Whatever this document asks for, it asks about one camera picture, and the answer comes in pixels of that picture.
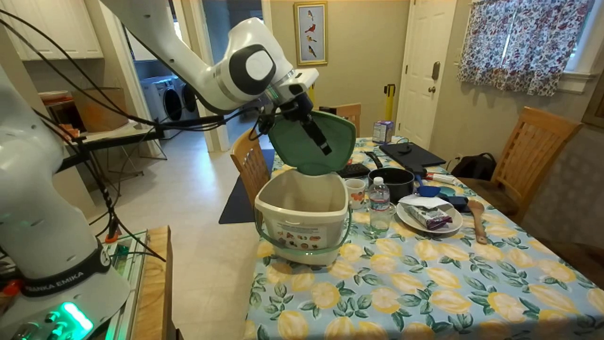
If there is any blue case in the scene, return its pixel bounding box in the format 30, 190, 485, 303
417, 184, 457, 199

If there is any wooden dining chair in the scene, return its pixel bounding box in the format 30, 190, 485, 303
332, 103, 364, 139
460, 105, 583, 226
228, 129, 273, 224

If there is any black flat tablet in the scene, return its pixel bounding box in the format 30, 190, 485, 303
377, 141, 447, 177

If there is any framed bird picture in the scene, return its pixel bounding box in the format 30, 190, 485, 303
290, 0, 330, 69

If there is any silver foil food packet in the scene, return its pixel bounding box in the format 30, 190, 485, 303
402, 197, 457, 233

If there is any black smartphone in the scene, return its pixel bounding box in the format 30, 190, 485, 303
343, 163, 372, 180

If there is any folding side table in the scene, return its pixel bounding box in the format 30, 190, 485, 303
73, 120, 168, 186

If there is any red black clamp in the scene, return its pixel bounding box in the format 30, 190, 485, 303
102, 216, 122, 246

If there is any white paper napkin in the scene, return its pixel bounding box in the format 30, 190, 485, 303
406, 195, 453, 212

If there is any black bag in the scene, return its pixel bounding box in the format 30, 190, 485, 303
449, 152, 498, 184

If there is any white trash can green lid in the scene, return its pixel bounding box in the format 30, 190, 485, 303
253, 110, 358, 269

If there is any clear plastic water bottle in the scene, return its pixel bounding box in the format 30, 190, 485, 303
366, 175, 394, 237

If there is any white wall cabinet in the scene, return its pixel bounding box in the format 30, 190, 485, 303
0, 0, 105, 63

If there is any floral print curtain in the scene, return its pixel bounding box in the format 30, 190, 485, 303
458, 0, 596, 101

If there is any brown cardboard box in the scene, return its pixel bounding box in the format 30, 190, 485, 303
71, 86, 130, 133

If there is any white laundry machine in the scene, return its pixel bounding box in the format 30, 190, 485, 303
141, 75, 185, 126
179, 84, 204, 124

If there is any black floor mat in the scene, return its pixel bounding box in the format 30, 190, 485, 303
217, 148, 277, 228

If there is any white round plate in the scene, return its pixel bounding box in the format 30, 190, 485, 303
394, 194, 466, 239

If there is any dark teal pouch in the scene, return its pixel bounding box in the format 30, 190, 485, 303
441, 194, 470, 214

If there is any white plastic container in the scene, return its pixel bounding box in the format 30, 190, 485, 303
372, 120, 396, 146

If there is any white ceramic mug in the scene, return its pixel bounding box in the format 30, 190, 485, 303
347, 178, 372, 212

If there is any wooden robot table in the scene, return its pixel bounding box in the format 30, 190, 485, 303
128, 226, 181, 340

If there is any wooden spatula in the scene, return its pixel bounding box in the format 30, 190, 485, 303
466, 199, 491, 246

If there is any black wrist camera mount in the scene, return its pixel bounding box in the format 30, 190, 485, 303
251, 109, 281, 141

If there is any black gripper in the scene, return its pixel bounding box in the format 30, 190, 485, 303
277, 88, 334, 158

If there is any metal robot mounting plate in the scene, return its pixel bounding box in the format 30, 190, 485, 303
100, 231, 151, 340

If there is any black frying pan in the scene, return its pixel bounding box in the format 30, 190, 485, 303
364, 150, 417, 205

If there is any white panel door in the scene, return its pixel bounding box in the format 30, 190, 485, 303
394, 0, 460, 152

